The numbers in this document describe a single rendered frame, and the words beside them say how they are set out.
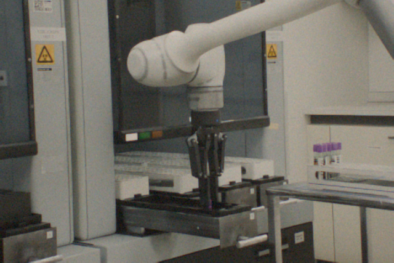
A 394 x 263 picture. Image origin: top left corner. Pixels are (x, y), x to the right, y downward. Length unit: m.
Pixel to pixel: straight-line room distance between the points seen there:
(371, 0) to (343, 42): 3.41
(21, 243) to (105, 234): 0.33
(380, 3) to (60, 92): 0.83
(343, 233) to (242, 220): 2.65
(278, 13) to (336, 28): 3.06
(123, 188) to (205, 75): 0.39
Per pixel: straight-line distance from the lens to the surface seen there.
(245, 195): 2.39
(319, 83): 4.76
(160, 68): 1.89
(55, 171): 2.03
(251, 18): 1.85
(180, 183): 2.25
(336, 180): 2.23
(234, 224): 1.97
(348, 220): 4.59
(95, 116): 2.10
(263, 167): 2.50
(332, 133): 4.57
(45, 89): 2.01
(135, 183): 2.22
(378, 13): 1.55
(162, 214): 2.06
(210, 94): 2.03
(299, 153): 4.62
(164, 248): 2.17
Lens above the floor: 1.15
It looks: 3 degrees down
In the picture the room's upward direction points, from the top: 2 degrees counter-clockwise
